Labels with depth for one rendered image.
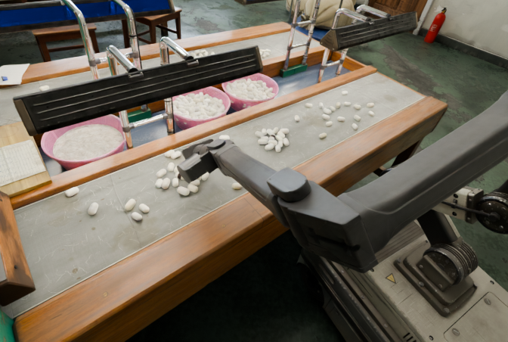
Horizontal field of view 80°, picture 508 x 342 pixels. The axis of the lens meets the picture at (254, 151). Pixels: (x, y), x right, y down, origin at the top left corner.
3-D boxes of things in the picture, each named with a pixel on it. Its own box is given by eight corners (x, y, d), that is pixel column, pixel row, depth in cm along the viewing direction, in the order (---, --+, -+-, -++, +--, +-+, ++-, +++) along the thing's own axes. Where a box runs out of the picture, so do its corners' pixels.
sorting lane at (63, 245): (422, 100, 160) (425, 97, 159) (17, 321, 64) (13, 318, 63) (375, 76, 176) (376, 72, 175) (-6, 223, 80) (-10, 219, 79)
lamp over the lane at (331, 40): (416, 29, 145) (423, 13, 140) (334, 52, 112) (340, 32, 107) (401, 23, 149) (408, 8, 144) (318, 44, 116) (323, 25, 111)
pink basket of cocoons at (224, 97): (240, 116, 138) (242, 98, 131) (204, 147, 119) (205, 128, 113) (193, 96, 146) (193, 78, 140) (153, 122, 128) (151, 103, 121)
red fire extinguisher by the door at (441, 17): (435, 41, 456) (453, 7, 424) (430, 44, 446) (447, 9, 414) (426, 38, 463) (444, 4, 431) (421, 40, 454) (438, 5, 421)
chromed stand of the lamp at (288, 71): (306, 70, 181) (326, -11, 151) (282, 78, 170) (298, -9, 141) (285, 57, 191) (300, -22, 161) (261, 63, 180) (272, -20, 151)
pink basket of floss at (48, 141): (144, 138, 119) (140, 119, 113) (109, 188, 99) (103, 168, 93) (78, 126, 120) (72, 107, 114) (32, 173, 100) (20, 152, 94)
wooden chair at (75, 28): (54, 89, 253) (7, -36, 193) (44, 67, 277) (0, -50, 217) (108, 79, 274) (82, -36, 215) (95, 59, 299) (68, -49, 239)
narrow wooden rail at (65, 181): (371, 85, 180) (378, 68, 173) (4, 237, 85) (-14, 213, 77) (363, 81, 183) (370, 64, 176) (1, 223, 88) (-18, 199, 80)
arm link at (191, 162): (242, 168, 77) (227, 139, 74) (207, 195, 72) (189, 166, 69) (220, 163, 87) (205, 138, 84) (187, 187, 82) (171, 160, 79)
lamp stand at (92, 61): (152, 117, 130) (137, 7, 100) (103, 132, 119) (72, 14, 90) (134, 97, 140) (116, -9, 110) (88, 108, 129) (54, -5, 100)
